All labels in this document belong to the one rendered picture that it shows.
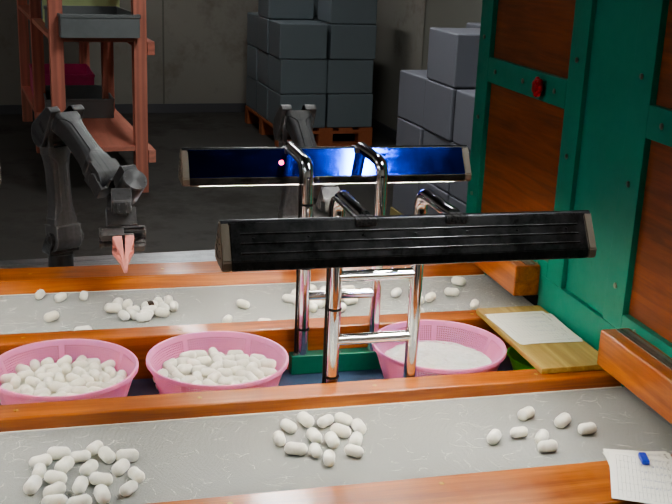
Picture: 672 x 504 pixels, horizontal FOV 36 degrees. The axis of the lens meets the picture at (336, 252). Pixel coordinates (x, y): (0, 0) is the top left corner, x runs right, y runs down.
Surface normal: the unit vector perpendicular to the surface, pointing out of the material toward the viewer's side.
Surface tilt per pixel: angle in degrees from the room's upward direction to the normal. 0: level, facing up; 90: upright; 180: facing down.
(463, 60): 90
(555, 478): 0
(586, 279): 90
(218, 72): 90
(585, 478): 0
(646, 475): 0
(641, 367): 90
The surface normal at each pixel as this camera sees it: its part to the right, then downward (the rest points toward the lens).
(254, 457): 0.04, -0.96
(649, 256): -0.97, 0.04
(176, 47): 0.30, 0.29
